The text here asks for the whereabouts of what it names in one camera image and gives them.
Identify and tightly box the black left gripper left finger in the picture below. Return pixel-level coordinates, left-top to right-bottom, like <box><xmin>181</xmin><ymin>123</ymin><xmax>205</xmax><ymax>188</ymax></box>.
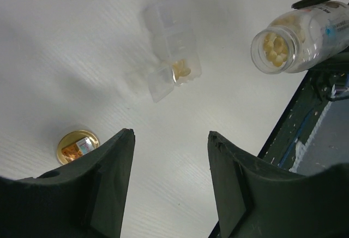
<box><xmin>1</xmin><ymin>129</ymin><xmax>135</xmax><ymax>237</ymax></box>

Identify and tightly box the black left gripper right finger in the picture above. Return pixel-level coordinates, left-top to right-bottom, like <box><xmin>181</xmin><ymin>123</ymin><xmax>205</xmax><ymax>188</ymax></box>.
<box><xmin>207</xmin><ymin>131</ymin><xmax>348</xmax><ymax>237</ymax></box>

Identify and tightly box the orange bottle cap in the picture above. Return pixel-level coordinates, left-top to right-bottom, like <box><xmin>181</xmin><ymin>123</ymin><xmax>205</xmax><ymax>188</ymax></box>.
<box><xmin>56</xmin><ymin>130</ymin><xmax>100</xmax><ymax>165</ymax></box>

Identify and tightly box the clear pill bottle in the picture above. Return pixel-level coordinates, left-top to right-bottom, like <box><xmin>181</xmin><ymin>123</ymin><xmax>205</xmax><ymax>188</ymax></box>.
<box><xmin>250</xmin><ymin>1</ymin><xmax>348</xmax><ymax>74</ymax></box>

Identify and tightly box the translucent weekly pill organizer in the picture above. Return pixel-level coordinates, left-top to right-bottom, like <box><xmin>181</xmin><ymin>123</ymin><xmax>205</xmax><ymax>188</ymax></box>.
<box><xmin>143</xmin><ymin>0</ymin><xmax>202</xmax><ymax>103</ymax></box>

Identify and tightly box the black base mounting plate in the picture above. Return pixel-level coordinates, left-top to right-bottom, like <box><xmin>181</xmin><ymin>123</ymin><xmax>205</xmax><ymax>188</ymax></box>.
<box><xmin>210</xmin><ymin>51</ymin><xmax>348</xmax><ymax>237</ymax></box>

